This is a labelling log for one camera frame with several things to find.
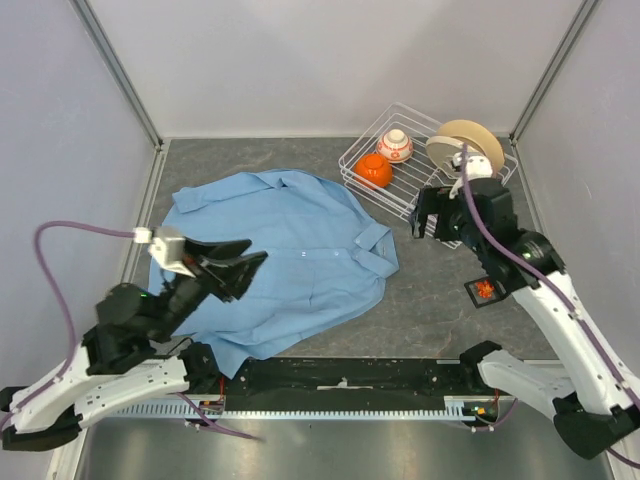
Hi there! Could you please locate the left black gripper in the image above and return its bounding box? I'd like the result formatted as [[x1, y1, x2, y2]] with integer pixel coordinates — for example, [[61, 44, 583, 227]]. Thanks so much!
[[151, 236, 272, 343]]

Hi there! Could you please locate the light blue button shirt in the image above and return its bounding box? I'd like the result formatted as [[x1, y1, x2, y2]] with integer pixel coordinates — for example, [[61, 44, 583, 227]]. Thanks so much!
[[163, 170, 399, 377]]

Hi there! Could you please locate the red gold leaf brooch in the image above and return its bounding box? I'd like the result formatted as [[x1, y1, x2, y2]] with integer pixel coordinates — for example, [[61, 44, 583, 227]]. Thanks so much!
[[475, 280, 495, 299]]

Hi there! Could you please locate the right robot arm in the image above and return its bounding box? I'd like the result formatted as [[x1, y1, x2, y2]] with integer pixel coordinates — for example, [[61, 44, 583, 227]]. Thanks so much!
[[410, 178, 639, 459]]

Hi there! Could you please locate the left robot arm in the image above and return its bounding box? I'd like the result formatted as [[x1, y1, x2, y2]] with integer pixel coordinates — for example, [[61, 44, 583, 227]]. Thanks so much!
[[1, 228, 268, 452]]

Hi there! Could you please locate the beige plate front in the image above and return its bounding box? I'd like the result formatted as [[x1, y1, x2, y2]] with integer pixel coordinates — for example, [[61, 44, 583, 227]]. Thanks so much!
[[425, 135, 463, 177]]

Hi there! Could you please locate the orange bowl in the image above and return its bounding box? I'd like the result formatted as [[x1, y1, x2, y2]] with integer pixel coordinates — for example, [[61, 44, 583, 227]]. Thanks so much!
[[354, 153, 393, 188]]

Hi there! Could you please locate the white red patterned bowl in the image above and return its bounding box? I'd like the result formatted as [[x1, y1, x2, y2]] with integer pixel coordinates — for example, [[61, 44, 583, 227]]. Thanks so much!
[[376, 128, 414, 164]]

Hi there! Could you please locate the tan plate rear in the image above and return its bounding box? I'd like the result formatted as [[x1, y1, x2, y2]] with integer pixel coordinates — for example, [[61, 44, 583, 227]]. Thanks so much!
[[437, 119, 505, 173]]

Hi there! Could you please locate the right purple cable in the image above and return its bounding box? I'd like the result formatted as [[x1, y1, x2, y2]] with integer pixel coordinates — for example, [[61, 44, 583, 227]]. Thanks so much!
[[457, 143, 640, 464]]

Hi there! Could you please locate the purple cable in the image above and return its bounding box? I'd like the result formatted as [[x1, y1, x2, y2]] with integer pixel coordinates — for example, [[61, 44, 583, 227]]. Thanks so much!
[[0, 220, 261, 441], [457, 143, 640, 464]]

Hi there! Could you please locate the white wire dish rack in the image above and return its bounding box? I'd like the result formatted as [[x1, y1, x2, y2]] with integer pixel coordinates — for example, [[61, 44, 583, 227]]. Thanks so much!
[[338, 103, 518, 221]]

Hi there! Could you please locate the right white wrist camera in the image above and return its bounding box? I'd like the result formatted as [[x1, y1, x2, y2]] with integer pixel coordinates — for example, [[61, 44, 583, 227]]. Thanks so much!
[[448, 152, 494, 199]]

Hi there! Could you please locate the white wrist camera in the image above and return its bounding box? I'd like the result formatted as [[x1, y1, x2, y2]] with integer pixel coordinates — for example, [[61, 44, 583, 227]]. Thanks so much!
[[448, 152, 494, 199], [133, 226, 195, 278]]

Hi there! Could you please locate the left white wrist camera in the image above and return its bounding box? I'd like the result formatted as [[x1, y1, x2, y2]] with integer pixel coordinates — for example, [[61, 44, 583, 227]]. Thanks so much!
[[133, 226, 195, 278]]

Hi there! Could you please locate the small black frame stand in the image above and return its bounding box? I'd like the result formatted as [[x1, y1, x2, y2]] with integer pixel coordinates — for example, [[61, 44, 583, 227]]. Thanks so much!
[[464, 276, 504, 309]]

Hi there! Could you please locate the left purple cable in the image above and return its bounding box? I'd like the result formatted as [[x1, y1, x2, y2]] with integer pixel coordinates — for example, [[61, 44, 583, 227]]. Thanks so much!
[[0, 220, 261, 441]]

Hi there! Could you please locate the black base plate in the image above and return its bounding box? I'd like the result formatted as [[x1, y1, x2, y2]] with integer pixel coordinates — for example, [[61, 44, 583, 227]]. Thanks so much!
[[189, 355, 501, 414]]

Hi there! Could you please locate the slotted cable duct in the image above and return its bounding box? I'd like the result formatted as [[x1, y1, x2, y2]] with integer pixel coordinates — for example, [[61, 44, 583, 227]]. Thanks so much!
[[99, 394, 519, 420]]

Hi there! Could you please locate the right aluminium frame post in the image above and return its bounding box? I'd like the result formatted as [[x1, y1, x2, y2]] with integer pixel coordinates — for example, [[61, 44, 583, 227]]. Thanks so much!
[[508, 0, 604, 144]]

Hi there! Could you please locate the aluminium frame post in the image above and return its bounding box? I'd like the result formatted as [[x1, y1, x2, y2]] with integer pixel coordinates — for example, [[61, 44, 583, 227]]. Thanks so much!
[[70, 0, 164, 150], [508, 0, 604, 144]]

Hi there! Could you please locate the left aluminium frame post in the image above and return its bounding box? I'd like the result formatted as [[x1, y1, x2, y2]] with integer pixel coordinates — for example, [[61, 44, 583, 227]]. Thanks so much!
[[70, 0, 164, 150]]

